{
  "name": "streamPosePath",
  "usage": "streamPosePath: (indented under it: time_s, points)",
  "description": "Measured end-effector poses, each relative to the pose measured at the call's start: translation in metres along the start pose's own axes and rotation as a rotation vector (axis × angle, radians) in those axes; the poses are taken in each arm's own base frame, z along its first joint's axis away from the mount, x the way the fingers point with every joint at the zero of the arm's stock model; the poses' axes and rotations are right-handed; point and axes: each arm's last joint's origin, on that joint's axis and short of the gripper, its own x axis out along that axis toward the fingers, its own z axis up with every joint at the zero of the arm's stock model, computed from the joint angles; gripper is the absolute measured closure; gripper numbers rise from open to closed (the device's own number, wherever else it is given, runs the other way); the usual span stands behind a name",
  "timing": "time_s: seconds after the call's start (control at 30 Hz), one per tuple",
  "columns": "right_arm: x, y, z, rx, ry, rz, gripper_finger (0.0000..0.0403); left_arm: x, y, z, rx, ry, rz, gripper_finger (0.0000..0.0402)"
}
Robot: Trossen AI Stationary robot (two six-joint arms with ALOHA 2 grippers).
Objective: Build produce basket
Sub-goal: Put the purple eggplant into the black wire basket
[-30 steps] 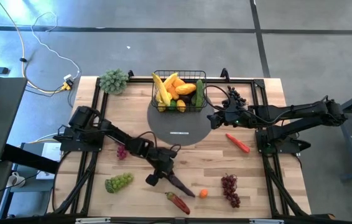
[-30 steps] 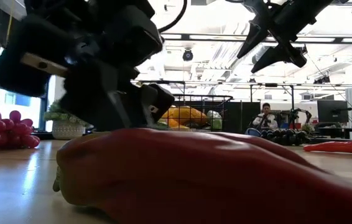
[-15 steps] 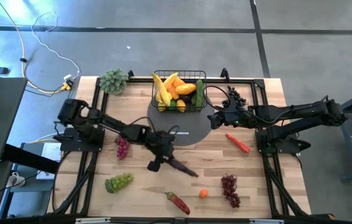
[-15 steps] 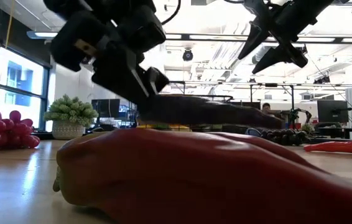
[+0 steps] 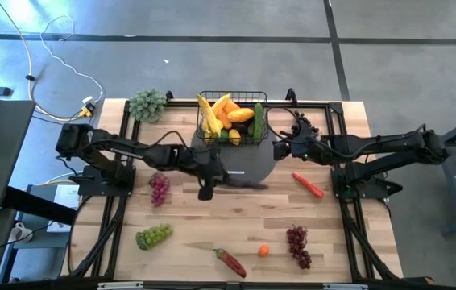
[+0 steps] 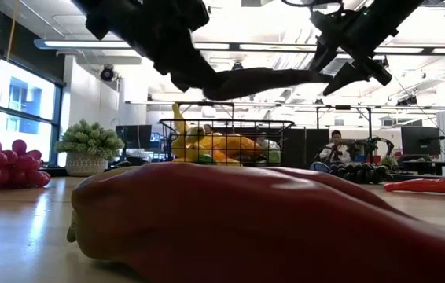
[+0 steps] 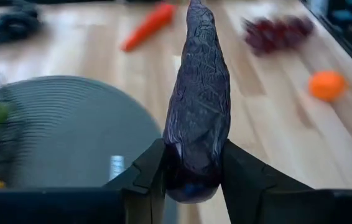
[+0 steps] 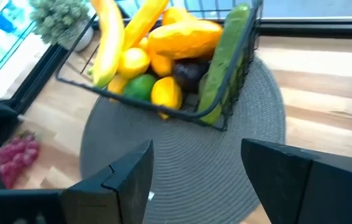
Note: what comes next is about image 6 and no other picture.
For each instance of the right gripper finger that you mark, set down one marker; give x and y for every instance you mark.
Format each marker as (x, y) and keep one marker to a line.
(346, 78)
(326, 55)

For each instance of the dark purple eggplant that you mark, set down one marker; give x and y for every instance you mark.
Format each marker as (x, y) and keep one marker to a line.
(265, 80)

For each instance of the yellow banana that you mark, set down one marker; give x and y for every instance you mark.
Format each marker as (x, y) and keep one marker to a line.
(197, 134)
(178, 126)

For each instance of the black grape bunch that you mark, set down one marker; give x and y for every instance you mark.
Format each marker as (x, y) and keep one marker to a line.
(360, 173)

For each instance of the green lime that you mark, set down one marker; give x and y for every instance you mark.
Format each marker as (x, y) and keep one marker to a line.
(206, 159)

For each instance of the orange mango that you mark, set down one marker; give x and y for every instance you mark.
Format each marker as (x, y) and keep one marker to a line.
(242, 147)

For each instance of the red chili pepper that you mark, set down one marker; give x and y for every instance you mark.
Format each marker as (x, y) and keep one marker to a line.
(423, 185)

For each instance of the long red pointed pepper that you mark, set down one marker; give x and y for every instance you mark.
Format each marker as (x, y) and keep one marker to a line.
(226, 220)

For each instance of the pink grape bunch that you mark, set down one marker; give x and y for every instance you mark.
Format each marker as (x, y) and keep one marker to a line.
(6, 169)

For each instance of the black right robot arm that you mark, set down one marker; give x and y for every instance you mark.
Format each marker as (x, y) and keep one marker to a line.
(395, 19)

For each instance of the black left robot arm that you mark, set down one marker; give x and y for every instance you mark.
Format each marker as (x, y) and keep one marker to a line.
(128, 15)

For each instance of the black background robot rig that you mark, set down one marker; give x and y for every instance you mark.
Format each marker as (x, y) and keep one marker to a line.
(370, 129)

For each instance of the black track spotlight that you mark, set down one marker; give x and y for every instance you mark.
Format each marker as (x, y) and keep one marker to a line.
(107, 74)

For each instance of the person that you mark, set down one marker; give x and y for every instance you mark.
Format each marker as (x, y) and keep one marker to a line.
(334, 153)

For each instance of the black room partition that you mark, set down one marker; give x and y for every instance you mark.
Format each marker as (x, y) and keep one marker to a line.
(305, 145)

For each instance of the black computer monitor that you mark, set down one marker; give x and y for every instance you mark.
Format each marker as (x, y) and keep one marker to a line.
(134, 137)
(421, 140)

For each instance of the long ceiling light strip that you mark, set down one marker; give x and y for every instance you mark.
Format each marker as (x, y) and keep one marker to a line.
(89, 44)

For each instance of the green succulent in white pot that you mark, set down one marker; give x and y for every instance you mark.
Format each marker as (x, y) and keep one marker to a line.
(89, 141)

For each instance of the large glass window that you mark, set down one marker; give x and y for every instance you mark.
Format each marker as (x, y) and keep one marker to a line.
(22, 98)

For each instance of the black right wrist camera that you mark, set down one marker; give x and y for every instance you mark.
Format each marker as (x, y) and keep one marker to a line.
(379, 72)

